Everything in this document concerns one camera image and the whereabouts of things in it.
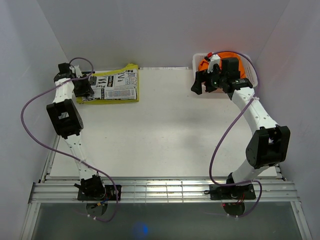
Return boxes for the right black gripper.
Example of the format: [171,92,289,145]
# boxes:
[190,65,227,95]

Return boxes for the newspaper print trousers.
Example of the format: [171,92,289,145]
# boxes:
[82,69,139,102]

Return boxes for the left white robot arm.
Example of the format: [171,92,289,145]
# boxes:
[46,62,106,200]

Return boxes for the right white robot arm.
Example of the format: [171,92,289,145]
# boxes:
[191,53,291,199]

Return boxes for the orange trousers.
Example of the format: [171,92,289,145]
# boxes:
[192,51,247,78]

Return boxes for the folded yellow-green trousers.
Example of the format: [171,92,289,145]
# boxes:
[76,63,140,105]

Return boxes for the white plastic basket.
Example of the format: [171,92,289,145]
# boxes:
[193,51,258,95]

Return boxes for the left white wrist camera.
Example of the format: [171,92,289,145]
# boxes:
[70,64,83,78]

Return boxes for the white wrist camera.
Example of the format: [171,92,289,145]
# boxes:
[70,64,83,78]
[203,52,221,73]

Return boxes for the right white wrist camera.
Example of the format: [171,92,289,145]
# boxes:
[203,52,221,73]

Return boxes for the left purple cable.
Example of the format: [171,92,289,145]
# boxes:
[20,57,120,223]

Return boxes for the aluminium rail frame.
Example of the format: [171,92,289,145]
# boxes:
[20,134,313,240]

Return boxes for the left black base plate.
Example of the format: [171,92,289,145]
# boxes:
[76,184,122,202]

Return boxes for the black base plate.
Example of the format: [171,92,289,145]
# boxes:
[204,184,256,200]
[76,184,122,202]

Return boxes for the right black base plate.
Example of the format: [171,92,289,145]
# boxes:
[204,184,256,200]

